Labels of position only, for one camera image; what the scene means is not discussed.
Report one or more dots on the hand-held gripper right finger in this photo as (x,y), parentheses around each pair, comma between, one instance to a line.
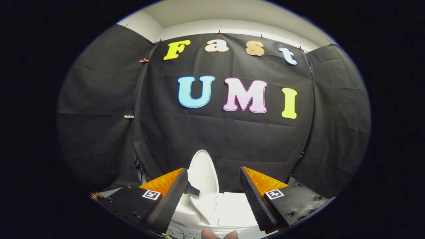
(260,209)

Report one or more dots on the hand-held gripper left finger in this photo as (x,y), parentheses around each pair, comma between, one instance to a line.
(166,205)

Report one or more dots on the black lid lifter tab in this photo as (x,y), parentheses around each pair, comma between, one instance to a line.
(193,190)

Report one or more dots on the black backdrop cloth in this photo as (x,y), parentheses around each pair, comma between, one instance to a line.
(232,139)

